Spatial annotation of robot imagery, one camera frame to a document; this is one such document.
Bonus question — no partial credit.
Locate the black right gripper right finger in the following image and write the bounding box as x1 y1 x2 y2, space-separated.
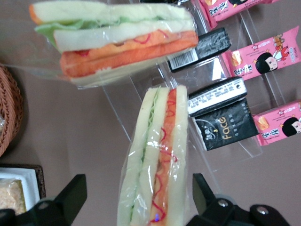
192 173 216 216

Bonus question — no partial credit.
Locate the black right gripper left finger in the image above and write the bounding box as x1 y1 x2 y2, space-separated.
54 174 87 224

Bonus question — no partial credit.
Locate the plastic triangle sandwich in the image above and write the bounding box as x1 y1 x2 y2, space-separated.
29 0 199 89
117 85 189 226

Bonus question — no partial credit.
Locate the dark board under dish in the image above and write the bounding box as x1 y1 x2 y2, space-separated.
0 164 47 199

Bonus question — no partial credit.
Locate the white rectangular snack dish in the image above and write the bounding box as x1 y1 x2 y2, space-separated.
0 167 41 212

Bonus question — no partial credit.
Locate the clear acrylic stepped stand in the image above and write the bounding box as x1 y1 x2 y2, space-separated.
70 0 301 172

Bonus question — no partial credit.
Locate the crispy rice snack pack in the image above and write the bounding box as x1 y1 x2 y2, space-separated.
0 180 27 215

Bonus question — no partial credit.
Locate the black Face tissue pack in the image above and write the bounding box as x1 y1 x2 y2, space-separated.
192 98 260 151

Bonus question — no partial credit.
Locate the black tissue pack white side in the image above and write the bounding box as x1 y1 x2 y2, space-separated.
188 77 248 117

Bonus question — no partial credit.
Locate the pink cartoon snack pack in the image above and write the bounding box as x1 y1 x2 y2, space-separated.
253 100 301 147
190 0 281 30
222 25 300 82

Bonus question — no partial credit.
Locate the brown round wicker basket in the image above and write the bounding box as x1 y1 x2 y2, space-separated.
0 65 24 158

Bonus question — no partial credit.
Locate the black tissue pack with barcode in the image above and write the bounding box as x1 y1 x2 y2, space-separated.
167 27 233 73

